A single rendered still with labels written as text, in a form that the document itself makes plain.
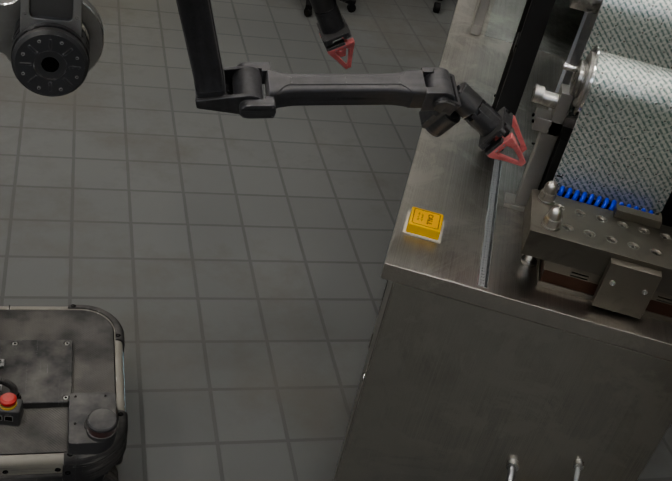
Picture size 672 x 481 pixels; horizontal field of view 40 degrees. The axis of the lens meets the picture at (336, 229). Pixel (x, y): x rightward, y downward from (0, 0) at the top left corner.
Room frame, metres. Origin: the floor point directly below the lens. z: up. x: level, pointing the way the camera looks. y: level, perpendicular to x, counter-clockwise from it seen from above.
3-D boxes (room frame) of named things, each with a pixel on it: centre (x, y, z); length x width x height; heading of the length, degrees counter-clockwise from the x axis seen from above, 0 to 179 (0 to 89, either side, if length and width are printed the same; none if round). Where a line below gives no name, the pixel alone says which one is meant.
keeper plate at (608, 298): (1.48, -0.58, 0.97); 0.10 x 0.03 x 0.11; 86
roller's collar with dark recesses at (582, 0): (2.02, -0.42, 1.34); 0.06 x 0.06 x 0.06; 86
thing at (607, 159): (1.70, -0.54, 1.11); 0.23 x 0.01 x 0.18; 86
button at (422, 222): (1.62, -0.18, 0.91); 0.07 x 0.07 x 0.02; 86
